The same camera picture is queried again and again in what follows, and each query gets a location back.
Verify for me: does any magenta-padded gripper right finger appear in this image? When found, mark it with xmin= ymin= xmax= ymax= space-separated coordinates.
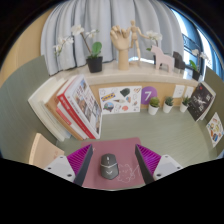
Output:
xmin=134 ymin=143 xmax=184 ymax=185

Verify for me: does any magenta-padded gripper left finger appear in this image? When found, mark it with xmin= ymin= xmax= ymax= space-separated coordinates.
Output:
xmin=43 ymin=143 xmax=94 ymax=187

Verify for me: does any dark grey computer mouse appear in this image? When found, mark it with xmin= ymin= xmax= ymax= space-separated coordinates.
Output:
xmin=99 ymin=153 xmax=120 ymax=181

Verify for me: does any pink mouse pad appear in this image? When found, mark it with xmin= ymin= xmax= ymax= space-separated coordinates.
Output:
xmin=80 ymin=136 xmax=148 ymax=190

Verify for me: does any beige paper card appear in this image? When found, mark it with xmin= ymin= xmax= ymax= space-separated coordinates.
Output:
xmin=28 ymin=132 xmax=65 ymax=170

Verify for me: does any tan book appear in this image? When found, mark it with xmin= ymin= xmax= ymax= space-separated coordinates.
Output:
xmin=44 ymin=78 xmax=84 ymax=141

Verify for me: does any round succulent in white pot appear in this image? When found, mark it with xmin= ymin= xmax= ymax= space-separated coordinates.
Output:
xmin=147 ymin=96 xmax=161 ymax=116

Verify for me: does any small succulent in white pot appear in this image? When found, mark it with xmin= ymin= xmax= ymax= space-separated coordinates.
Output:
xmin=162 ymin=96 xmax=175 ymax=114

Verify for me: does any colourful food sticker sheet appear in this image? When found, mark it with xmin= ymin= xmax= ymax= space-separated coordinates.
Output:
xmin=205 ymin=111 xmax=224 ymax=149

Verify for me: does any olive green desk partition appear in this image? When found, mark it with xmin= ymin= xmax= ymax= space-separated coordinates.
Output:
xmin=0 ymin=54 xmax=64 ymax=159
xmin=203 ymin=65 xmax=224 ymax=148

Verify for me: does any black hardcover book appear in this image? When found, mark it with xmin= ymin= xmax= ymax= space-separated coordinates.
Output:
xmin=186 ymin=82 xmax=214 ymax=122

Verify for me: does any purple round number sign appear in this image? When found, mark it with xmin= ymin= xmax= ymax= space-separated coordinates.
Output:
xmin=140 ymin=85 xmax=158 ymax=106

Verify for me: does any white doodle sticker sheet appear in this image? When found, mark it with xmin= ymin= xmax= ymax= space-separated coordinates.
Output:
xmin=98 ymin=85 xmax=143 ymax=116

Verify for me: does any white orchid in black pot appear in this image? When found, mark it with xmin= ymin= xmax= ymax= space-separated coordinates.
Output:
xmin=189 ymin=48 xmax=210 ymax=82
xmin=145 ymin=30 xmax=163 ymax=64
xmin=53 ymin=24 xmax=104 ymax=74

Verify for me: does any dark grey horse figurine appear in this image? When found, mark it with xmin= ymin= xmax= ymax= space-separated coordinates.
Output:
xmin=172 ymin=50 xmax=187 ymax=73

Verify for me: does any pink horse figurine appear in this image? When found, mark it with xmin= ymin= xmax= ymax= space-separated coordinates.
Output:
xmin=150 ymin=45 xmax=176 ymax=73

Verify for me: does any wooden hand model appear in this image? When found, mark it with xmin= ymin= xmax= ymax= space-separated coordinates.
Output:
xmin=110 ymin=25 xmax=132 ymax=71

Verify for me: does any dark framed window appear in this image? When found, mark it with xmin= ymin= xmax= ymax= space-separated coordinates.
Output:
xmin=171 ymin=8 xmax=221 ymax=73

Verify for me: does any light grey curtain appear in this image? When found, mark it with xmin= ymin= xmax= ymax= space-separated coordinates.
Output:
xmin=39 ymin=0 xmax=184 ymax=77

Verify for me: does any white wall socket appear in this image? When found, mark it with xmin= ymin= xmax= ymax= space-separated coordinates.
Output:
xmin=184 ymin=85 xmax=195 ymax=99
xmin=172 ymin=84 xmax=186 ymax=99

